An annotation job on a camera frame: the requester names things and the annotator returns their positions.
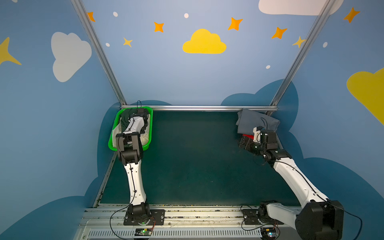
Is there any dark green t-shirt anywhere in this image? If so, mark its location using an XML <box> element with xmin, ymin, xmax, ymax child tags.
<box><xmin>120</xmin><ymin>108</ymin><xmax>148</xmax><ymax>128</ymax></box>

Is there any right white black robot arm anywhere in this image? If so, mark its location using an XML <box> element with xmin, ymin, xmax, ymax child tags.
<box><xmin>239</xmin><ymin>127</ymin><xmax>344</xmax><ymax>240</ymax></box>

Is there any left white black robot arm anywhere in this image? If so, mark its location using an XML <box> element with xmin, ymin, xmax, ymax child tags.
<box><xmin>115</xmin><ymin>108</ymin><xmax>150</xmax><ymax>222</ymax></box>

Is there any folded red t-shirt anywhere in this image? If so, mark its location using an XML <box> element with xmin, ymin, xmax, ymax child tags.
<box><xmin>243</xmin><ymin>134</ymin><xmax>254</xmax><ymax>140</ymax></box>

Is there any green plastic basket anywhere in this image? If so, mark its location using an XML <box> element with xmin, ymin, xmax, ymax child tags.
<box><xmin>108</xmin><ymin>106</ymin><xmax>154</xmax><ymax>152</ymax></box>

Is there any folded grey t-shirt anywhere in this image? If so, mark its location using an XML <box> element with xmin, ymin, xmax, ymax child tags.
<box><xmin>236</xmin><ymin>109</ymin><xmax>280</xmax><ymax>135</ymax></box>

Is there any cream white t-shirt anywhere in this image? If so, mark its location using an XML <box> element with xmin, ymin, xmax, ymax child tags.
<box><xmin>112</xmin><ymin>117</ymin><xmax>150</xmax><ymax>149</ymax></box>

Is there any right small circuit board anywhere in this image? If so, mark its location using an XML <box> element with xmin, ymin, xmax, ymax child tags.
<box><xmin>260</xmin><ymin>228</ymin><xmax>278</xmax><ymax>240</ymax></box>

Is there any small circuit board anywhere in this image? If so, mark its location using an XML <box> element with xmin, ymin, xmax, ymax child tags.
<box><xmin>135</xmin><ymin>229</ymin><xmax>153</xmax><ymax>237</ymax></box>
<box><xmin>260</xmin><ymin>228</ymin><xmax>278</xmax><ymax>240</ymax></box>

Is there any left small circuit board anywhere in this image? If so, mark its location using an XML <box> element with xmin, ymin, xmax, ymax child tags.
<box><xmin>135</xmin><ymin>229</ymin><xmax>153</xmax><ymax>237</ymax></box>

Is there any horizontal aluminium back rail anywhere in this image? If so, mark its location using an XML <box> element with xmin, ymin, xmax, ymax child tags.
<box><xmin>139</xmin><ymin>105</ymin><xmax>278</xmax><ymax>112</ymax></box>

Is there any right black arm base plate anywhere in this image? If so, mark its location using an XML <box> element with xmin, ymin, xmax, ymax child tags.
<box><xmin>241</xmin><ymin>209</ymin><xmax>284</xmax><ymax>225</ymax></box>

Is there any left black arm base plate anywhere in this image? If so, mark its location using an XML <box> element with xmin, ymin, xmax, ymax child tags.
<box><xmin>123</xmin><ymin>210</ymin><xmax>165</xmax><ymax>226</ymax></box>

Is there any aluminium front mounting rail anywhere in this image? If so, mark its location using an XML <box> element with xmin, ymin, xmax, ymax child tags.
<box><xmin>74</xmin><ymin>204</ymin><xmax>300</xmax><ymax>240</ymax></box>

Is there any left diagonal aluminium post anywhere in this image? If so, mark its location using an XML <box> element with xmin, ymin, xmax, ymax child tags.
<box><xmin>71</xmin><ymin>0</ymin><xmax>127</xmax><ymax>105</ymax></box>

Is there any diagonal aluminium post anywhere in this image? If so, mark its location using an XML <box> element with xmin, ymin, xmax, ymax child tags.
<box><xmin>270</xmin><ymin>0</ymin><xmax>337</xmax><ymax>109</ymax></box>
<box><xmin>71</xmin><ymin>0</ymin><xmax>127</xmax><ymax>105</ymax></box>

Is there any right diagonal aluminium post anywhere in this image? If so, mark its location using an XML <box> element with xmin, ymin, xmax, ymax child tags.
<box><xmin>270</xmin><ymin>0</ymin><xmax>337</xmax><ymax>109</ymax></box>

